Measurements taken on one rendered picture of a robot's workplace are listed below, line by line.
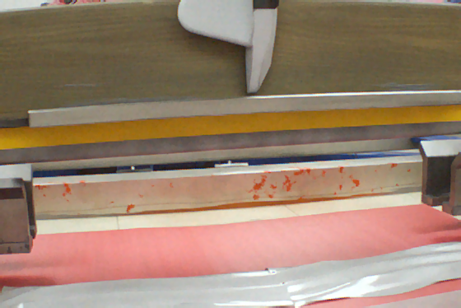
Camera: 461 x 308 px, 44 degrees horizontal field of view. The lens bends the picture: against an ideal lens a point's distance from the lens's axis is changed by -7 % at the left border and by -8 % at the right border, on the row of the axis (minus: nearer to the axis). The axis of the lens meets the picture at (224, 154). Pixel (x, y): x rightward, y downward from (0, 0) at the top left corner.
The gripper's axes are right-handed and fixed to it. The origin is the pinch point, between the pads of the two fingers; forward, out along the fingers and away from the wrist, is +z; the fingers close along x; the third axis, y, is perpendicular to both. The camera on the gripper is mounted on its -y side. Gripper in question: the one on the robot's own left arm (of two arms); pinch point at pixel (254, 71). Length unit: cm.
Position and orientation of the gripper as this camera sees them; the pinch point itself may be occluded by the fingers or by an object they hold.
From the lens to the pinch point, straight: 40.7
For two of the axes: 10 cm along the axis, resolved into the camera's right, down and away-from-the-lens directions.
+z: 0.2, 9.9, 1.4
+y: -9.8, 0.5, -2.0
